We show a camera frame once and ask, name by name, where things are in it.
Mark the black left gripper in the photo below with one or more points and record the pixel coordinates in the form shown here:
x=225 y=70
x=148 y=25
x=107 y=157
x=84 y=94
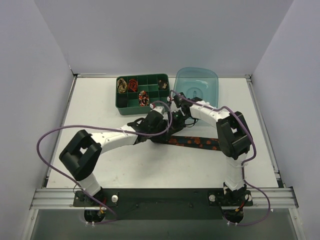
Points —
x=163 y=135

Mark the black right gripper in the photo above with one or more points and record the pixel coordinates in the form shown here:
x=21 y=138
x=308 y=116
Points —
x=177 y=121

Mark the dark floral orange tie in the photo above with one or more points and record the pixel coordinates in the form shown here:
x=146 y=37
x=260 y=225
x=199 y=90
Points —
x=193 y=142

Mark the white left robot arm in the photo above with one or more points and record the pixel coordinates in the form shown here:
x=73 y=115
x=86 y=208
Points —
x=81 y=154

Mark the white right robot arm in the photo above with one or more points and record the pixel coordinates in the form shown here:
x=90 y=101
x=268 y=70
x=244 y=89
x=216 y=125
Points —
x=234 y=138

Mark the red white rolled tie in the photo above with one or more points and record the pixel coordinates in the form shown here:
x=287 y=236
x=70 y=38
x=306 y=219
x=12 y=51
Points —
x=143 y=99

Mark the dark rolled tie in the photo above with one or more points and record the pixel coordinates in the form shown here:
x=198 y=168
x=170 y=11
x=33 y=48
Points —
x=162 y=84

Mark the green compartment organizer box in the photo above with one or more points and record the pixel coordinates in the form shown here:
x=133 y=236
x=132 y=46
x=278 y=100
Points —
x=135 y=93

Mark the teal transparent plastic tub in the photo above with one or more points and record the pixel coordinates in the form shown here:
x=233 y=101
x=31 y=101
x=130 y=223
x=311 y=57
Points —
x=198 y=82

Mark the beige rolled tie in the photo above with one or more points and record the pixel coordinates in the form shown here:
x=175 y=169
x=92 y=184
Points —
x=122 y=86

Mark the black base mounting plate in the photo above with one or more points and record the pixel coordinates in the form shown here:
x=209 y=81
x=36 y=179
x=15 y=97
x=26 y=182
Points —
x=145 y=211

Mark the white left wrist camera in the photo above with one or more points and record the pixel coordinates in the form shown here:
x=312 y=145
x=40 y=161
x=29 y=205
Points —
x=159 y=109

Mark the aluminium front rail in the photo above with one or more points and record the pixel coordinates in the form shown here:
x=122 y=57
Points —
x=63 y=198

